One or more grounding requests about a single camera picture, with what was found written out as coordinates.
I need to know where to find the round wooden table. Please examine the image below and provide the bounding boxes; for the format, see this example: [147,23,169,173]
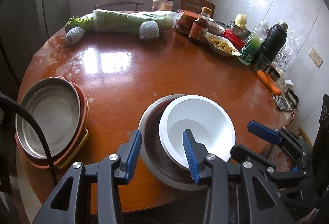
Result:
[16,10,299,214]

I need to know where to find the yellow shell-shaped plate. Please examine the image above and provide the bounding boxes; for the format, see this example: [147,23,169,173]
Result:
[56,128,89,169]

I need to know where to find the red paper noodle bowl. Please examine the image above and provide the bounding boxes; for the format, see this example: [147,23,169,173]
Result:
[158,95,236,170]

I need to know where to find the green drink plastic bottle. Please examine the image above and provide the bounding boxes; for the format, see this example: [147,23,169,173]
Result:
[239,20,269,65]

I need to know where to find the red tissue box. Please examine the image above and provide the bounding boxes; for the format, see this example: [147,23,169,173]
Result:
[222,29,245,51]

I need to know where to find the deep steel bowl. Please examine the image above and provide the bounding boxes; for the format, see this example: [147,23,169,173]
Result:
[138,94,206,191]

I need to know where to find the brown sauce bottle yellow cap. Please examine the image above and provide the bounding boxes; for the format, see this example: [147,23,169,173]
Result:
[189,7,212,44]

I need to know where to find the red chili sauce jar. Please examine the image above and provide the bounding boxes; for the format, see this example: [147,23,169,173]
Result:
[175,9,200,37]

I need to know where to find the left foam-netted fruit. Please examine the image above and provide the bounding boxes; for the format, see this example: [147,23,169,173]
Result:
[65,27,85,44]

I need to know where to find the wall power socket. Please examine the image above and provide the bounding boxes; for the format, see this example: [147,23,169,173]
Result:
[308,48,323,68]

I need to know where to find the small clear plastic cup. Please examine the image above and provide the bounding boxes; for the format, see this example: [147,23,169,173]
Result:
[254,54,270,72]

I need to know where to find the brown wooden chair back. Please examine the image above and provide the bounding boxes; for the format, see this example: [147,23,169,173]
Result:
[180,0,215,18]

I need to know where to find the yellow cup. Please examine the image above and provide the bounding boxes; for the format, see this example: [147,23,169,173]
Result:
[234,14,247,29]

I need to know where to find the black thermos flask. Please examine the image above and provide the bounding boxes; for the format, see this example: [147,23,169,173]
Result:
[252,21,288,64]

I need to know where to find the shallow steel round pan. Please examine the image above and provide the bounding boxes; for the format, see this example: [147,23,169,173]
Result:
[20,77,81,157]

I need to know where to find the white ceramic bowl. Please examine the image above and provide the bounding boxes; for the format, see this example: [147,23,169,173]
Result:
[208,20,225,36]

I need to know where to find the wooden chair with armrest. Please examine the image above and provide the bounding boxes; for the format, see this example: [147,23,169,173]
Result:
[94,0,144,10]

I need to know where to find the right foam-netted fruit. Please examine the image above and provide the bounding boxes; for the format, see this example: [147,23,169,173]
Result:
[139,20,160,40]

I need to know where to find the clear jar black lid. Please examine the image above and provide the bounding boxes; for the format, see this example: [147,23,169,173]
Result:
[151,0,174,12]

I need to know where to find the wrapped napa cabbage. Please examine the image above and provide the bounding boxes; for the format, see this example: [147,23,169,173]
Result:
[93,9,182,34]

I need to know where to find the green leaf lettuce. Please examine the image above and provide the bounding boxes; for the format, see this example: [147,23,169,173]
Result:
[64,14,95,32]

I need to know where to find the small steel cup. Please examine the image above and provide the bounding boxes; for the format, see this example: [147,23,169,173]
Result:
[268,67,280,82]

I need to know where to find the white dish of food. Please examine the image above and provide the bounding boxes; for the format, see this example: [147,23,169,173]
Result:
[205,32,242,57]

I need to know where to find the dark grey refrigerator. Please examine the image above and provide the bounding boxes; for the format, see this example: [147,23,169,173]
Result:
[1,0,70,80]

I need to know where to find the pink pig-shaped plate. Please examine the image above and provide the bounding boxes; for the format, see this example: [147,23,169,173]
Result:
[15,76,89,169]

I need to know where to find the orange carrot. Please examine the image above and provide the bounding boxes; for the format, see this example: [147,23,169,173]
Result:
[264,72,274,85]
[256,71,281,96]

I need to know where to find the foam-netted fruit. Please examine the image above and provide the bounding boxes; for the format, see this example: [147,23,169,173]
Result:
[139,20,160,40]
[65,27,85,44]

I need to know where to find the metal tool set case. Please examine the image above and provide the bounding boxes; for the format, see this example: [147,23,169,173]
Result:
[271,88,299,112]

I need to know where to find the black cable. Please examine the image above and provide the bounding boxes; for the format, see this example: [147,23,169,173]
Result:
[0,92,59,188]

